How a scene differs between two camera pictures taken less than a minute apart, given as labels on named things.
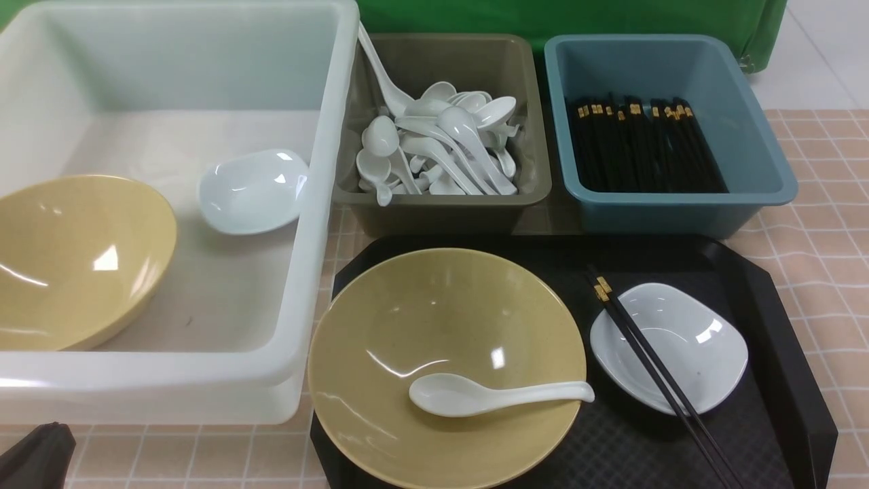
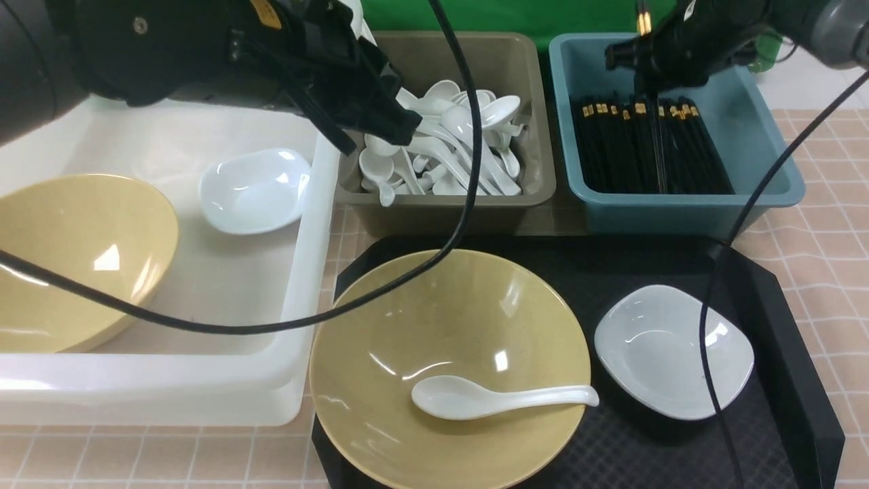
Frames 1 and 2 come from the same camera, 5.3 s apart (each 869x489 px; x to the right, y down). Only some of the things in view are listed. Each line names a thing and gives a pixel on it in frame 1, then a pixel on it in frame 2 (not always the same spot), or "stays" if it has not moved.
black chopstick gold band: [601, 297] -> [644, 23]
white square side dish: [700, 349] stays
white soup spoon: [451, 395] stays
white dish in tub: [255, 193] stays
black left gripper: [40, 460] -> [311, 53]
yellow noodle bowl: [447, 312] stays
